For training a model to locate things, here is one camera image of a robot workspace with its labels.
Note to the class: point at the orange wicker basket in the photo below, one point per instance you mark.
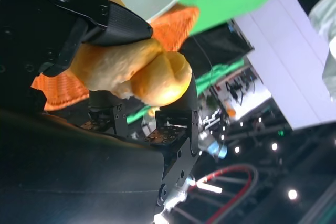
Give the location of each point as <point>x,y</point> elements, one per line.
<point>173,27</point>

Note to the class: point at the white partition board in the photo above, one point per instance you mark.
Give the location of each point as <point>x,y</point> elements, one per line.
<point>291,72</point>

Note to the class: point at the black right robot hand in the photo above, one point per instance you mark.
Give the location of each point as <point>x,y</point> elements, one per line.
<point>52,169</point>

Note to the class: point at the green tablecloth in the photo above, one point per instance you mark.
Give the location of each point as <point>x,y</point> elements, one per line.
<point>231,1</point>

